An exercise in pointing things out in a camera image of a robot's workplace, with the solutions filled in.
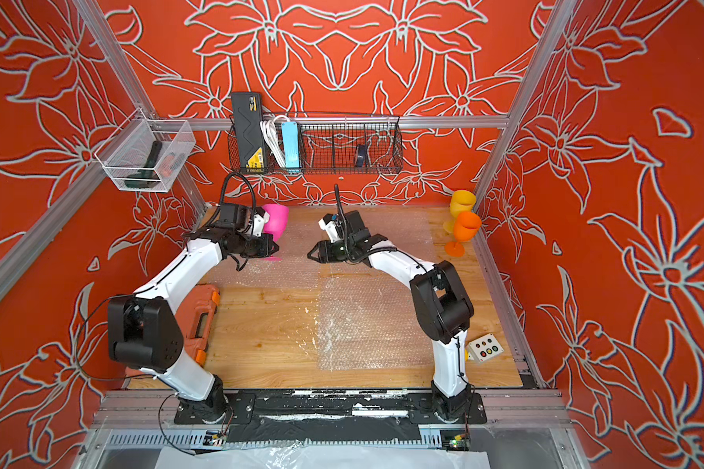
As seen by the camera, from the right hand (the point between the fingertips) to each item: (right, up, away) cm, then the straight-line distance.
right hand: (308, 254), depth 87 cm
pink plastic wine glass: (-9, +10, 0) cm, 14 cm away
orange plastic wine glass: (+51, +8, +7) cm, 52 cm away
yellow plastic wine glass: (+53, +18, +15) cm, 58 cm away
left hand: (-10, +3, +2) cm, 10 cm away
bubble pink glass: (-6, -5, +14) cm, 16 cm away
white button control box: (+51, -26, -7) cm, 57 cm away
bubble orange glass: (+20, -22, +1) cm, 29 cm away
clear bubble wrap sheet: (+37, +9, +27) cm, 47 cm away
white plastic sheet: (+2, -47, -19) cm, 50 cm away
